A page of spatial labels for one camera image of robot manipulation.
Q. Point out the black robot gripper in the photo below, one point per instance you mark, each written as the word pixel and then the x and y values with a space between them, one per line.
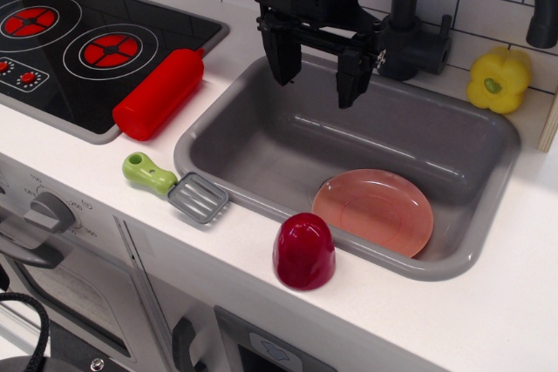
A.
pixel 340 27

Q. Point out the green handled grey spatula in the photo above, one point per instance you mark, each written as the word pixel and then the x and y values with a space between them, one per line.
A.
pixel 197 197

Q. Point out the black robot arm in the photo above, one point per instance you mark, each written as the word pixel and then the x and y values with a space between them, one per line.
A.
pixel 341 28

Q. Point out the grey plastic sink basin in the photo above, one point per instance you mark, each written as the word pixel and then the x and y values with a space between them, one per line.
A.
pixel 273 146

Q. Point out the pink plate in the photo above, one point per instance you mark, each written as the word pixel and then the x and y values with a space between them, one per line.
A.
pixel 378 206

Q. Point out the black toy faucet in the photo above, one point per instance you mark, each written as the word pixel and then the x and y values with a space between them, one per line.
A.
pixel 409 49

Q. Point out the red ketchup bottle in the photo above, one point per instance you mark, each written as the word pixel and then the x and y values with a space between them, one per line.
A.
pixel 142 112

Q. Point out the yellow toy bell pepper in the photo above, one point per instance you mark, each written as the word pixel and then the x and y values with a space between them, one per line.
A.
pixel 499 79

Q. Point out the dark red plastic cup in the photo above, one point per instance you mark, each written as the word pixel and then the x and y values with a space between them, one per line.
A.
pixel 304 253

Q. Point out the black toy stove top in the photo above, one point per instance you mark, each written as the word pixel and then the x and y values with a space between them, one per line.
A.
pixel 68 63

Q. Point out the grey oven knob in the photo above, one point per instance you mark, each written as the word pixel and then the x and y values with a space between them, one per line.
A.
pixel 49 213

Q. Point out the black cabinet door handle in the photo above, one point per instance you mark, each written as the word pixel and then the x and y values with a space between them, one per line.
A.
pixel 183 336

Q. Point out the grey oven door handle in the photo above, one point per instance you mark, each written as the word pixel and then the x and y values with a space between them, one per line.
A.
pixel 26 245

